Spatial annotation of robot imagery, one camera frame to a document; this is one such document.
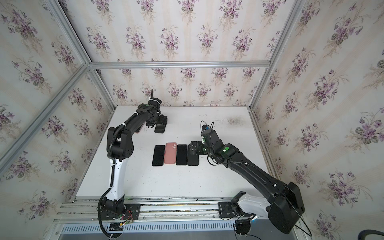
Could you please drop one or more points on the black pad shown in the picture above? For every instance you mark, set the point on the black pad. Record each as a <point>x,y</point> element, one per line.
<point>182,155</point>

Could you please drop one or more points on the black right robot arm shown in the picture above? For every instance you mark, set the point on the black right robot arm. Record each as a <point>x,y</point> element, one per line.
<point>283,204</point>

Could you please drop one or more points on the pink phone case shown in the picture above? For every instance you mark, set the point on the pink phone case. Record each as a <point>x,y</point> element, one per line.
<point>170,156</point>

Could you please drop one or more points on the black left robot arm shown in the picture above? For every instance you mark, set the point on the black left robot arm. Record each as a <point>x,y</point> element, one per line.
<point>120,147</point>

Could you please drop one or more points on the black phone case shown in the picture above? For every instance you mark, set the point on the black phone case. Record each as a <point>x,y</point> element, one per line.
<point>193,160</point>

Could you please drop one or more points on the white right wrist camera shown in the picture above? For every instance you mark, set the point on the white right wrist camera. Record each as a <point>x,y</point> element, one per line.
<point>205,131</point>

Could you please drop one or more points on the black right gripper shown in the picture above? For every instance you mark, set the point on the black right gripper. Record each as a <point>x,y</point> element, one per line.
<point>197,147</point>

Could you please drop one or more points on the aluminium frame top bar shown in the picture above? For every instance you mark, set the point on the aluminium frame top bar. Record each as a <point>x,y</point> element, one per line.
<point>178,64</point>

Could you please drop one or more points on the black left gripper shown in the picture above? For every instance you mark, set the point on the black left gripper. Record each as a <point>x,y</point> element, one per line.
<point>160,120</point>

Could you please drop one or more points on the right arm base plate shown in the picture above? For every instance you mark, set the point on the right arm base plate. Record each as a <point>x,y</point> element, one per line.
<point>226,211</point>

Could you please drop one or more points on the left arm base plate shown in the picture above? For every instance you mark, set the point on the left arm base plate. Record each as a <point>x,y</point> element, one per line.
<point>130,212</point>

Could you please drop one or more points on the black phone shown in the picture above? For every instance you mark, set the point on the black phone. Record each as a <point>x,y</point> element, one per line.
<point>160,129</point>

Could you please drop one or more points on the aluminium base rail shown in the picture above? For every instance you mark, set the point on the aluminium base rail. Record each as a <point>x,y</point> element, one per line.
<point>152,209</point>

